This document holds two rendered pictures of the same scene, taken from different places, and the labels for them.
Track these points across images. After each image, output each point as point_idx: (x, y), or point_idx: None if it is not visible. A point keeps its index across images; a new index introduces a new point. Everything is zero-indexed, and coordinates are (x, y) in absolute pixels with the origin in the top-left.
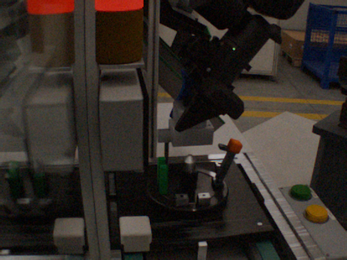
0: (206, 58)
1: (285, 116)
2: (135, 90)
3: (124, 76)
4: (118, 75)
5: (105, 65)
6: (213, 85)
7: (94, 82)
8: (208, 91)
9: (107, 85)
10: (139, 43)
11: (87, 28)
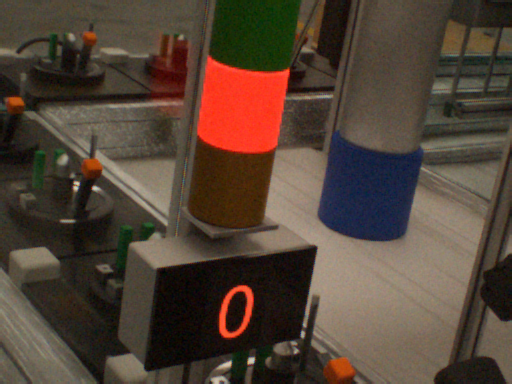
0: (508, 320)
1: None
2: (179, 259)
3: (233, 245)
4: (234, 240)
5: (185, 210)
6: (452, 366)
7: (185, 229)
8: (440, 373)
9: (185, 239)
10: (228, 202)
11: (191, 151)
